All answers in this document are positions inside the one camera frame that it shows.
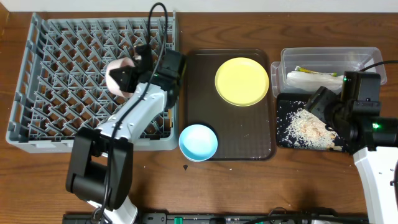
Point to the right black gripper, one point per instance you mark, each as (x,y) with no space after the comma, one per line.
(318,101)

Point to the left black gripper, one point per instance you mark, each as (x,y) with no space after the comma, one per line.
(128,78)

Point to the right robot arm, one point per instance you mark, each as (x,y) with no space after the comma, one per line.
(354,115)

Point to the white napkin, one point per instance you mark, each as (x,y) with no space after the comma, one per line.
(312,82)

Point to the grey plastic dish rack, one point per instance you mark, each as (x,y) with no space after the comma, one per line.
(61,86)

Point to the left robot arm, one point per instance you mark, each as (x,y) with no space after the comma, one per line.
(100,168)

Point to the dark brown serving tray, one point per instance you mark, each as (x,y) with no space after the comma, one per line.
(243,133)

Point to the clear plastic waste bin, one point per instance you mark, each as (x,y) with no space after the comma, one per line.
(320,59)

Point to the yellow green snack wrapper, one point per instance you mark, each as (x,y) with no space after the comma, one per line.
(300,69)

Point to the yellow round plate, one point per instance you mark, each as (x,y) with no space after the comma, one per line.
(242,81)

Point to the light blue bowl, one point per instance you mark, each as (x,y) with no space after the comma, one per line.
(198,142)

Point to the white pink bowl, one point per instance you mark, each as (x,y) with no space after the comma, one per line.
(111,84)

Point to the black equipment rail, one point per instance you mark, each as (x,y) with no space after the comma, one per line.
(202,218)

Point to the black waste tray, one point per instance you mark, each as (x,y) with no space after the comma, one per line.
(286,102)

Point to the spilled rice food scraps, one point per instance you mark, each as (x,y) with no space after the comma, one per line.
(308,130)

